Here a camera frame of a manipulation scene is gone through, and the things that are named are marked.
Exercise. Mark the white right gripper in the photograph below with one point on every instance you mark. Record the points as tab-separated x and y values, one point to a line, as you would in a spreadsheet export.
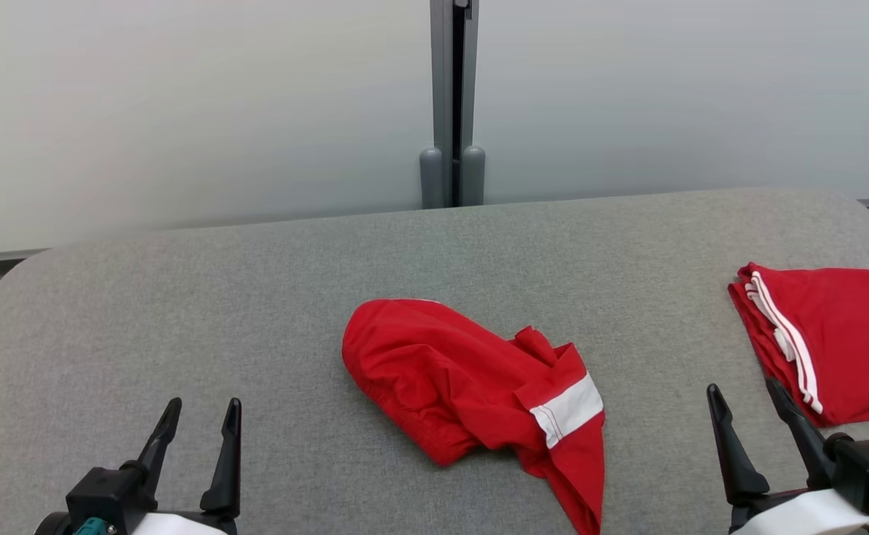
806	516

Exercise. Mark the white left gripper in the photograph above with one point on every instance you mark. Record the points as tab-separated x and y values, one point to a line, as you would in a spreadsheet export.
174	526

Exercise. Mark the red white basketball jersey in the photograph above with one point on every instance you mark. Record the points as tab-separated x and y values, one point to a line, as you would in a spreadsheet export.
850	334

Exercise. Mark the red shorts with white band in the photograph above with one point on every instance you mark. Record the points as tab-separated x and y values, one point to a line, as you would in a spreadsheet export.
441	379

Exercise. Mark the grey rounded post bumper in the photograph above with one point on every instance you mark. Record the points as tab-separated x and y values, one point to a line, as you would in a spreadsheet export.
473	175
431	178

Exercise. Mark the grey metal partition post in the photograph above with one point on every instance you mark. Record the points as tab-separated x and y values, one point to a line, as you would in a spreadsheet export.
454	82

